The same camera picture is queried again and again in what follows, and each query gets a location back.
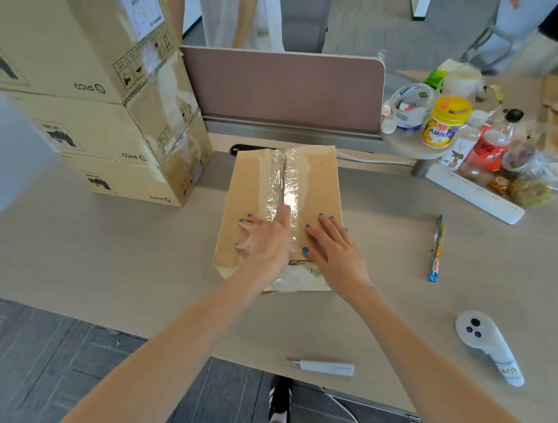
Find white power strip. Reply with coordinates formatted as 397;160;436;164
421;162;530;227

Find white plastic tub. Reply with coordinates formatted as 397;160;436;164
440;62;484;101

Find clear plastic cup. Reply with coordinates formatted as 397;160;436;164
501;138;538;175

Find person's right forearm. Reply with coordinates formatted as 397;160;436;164
331;281;558;423

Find mauve desk divider panel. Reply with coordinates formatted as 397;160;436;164
170;37;390;153

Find black striped shoe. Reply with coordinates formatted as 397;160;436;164
265;375;296;423

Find white utility knife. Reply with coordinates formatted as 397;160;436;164
290;357;356;378

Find person's right hand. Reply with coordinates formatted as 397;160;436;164
296;211;380;304

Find person's left forearm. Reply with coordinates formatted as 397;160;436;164
55;249;283;423

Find black desk power socket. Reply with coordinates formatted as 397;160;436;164
229;142;277;161

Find small white printed bottle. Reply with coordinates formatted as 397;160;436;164
436;106;490;174

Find green tissue pack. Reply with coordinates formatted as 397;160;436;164
423;55;467;95

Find person's left hand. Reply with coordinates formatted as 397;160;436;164
230;199;296;290

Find white handheld controller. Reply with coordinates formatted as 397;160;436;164
449;309;532;388

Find round beige shelf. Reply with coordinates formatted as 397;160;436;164
377;120;455;182

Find white tape roll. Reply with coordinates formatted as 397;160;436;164
386;79;440;134

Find white desk cable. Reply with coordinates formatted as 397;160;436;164
333;150;417;170

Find blue yellow candy stick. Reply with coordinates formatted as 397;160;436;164
426;213;448;284

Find clear bag of snacks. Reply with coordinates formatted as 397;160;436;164
507;149;558;213

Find yellow lid jar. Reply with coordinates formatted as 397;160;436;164
420;93;475;152

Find red label soda bottle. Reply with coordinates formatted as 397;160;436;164
464;103;526;175

